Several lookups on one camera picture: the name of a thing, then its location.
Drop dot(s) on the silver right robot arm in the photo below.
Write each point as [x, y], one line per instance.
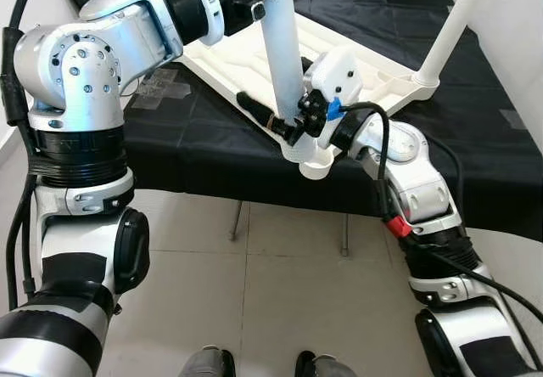
[424, 190]

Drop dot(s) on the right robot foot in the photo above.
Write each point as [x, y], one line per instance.
[327, 365]

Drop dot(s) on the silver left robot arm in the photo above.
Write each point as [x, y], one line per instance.
[85, 80]

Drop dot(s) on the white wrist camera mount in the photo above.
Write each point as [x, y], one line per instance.
[208, 8]
[335, 75]

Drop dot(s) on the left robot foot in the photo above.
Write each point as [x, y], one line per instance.
[208, 362]

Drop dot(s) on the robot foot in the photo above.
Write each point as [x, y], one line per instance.
[327, 365]
[208, 362]

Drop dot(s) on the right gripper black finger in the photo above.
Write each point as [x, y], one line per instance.
[263, 114]

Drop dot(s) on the clear tape patch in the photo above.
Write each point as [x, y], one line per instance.
[161, 88]

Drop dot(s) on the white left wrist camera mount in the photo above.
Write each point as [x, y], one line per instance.
[208, 8]

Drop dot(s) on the white plastic table top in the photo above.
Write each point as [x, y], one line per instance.
[229, 63]

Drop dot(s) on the black tablecloth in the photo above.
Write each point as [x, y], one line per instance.
[475, 156]

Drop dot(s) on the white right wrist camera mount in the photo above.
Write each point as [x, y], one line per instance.
[335, 75]

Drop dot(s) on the grey metal table leg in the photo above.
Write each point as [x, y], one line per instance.
[345, 234]
[236, 222]

